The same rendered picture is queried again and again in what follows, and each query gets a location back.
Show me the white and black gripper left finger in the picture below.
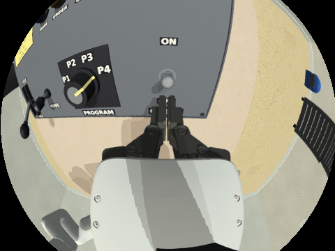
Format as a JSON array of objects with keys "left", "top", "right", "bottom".
[{"left": 102, "top": 96, "right": 166, "bottom": 160}]

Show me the dark grey control console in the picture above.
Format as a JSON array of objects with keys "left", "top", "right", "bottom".
[{"left": 13, "top": 0, "right": 235, "bottom": 139}]

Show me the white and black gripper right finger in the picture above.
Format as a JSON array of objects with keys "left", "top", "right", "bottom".
[{"left": 167, "top": 96, "right": 231, "bottom": 161}]

